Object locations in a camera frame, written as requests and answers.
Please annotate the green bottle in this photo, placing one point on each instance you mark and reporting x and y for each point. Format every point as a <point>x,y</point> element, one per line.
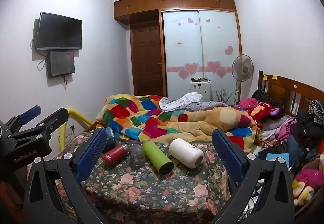
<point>157,157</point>

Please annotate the standing fan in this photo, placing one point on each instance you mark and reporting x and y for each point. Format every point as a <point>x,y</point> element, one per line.
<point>243,67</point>

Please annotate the red flask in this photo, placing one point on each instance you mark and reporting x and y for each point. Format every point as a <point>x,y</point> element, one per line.
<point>115,155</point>

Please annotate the wall socket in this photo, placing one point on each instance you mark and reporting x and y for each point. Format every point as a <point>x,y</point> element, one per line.
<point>72,128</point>

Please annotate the purple clothes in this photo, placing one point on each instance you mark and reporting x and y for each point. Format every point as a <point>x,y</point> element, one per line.
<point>286,130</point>

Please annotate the brown wooden door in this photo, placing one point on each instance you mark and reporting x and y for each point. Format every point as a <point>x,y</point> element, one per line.
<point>147,62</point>

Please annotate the black bag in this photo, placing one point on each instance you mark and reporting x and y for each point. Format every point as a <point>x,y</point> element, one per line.
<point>262,96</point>

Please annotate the small white cabinet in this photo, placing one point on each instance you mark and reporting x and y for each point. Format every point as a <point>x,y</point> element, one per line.
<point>200,91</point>

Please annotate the wardrobe with heart stickers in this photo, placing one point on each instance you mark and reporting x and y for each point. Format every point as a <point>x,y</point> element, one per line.
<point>202,44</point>

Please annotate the white bottle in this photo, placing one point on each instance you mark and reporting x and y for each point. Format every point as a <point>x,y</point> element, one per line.
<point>186,153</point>

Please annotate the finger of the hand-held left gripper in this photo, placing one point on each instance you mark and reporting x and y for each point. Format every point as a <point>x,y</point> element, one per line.
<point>29,114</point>
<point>54,119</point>

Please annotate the black clothes pile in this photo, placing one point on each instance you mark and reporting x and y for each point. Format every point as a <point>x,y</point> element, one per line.
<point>310,122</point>

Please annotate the grey striped cloth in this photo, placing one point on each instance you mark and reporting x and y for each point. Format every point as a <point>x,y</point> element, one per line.
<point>187,102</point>

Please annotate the wooden overhead cabinets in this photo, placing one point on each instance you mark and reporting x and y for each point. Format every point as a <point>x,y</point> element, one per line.
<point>177,1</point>

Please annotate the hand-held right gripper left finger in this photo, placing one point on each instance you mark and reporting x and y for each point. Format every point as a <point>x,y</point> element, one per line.
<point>89,157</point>

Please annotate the floral bed sheet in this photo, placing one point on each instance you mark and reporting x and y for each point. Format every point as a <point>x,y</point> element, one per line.
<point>151,193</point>

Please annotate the yellow pipe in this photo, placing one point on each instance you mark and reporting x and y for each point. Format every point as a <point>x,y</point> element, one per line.
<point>64,125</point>

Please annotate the wooden headboard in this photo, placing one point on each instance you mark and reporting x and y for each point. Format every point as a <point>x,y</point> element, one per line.
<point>291,92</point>

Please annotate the pink cloth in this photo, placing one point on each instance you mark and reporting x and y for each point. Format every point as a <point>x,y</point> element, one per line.
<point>246,103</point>

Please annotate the yellow white plush toy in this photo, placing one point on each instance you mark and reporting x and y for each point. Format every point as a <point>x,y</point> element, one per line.
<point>303,192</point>

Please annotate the blue book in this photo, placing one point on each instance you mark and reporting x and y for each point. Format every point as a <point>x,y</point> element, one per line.
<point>277,157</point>

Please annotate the pink plush toy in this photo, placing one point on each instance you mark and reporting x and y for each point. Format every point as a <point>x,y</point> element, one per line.
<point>310,178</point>

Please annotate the small grey wall monitor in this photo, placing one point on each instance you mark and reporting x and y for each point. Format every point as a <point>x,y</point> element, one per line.
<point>61,63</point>

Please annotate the red plush toy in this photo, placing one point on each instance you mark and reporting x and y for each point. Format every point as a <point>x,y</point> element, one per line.
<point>262,111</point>

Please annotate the spiky potted plant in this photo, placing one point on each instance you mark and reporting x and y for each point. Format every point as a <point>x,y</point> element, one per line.
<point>224,97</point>

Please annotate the black wall television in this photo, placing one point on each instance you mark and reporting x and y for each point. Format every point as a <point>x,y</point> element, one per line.
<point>60,31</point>

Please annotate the clear glass cup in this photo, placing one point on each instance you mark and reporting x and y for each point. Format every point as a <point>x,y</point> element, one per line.
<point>138,157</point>

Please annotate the colourful patchwork blanket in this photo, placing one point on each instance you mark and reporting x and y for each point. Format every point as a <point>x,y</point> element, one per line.
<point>151,117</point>

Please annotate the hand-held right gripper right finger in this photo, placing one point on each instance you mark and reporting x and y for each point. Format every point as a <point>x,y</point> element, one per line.
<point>229,157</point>

